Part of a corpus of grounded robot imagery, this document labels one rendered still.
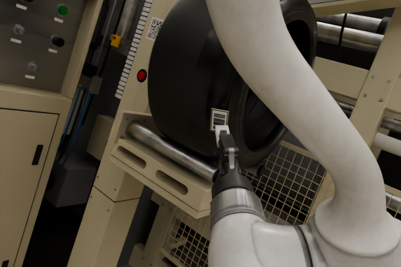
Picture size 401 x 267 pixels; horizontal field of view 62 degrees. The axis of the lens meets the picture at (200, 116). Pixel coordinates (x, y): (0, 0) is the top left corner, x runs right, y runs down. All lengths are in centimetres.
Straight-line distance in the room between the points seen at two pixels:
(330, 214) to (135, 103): 82
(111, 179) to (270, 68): 97
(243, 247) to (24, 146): 90
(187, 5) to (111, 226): 81
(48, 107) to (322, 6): 102
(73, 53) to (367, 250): 106
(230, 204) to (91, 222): 86
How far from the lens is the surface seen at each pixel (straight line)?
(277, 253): 47
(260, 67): 31
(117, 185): 120
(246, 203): 53
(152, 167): 95
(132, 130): 104
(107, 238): 130
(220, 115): 76
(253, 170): 112
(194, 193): 87
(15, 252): 145
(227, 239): 49
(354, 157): 40
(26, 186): 130
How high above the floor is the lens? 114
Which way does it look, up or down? 7 degrees down
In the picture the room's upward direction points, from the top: 20 degrees clockwise
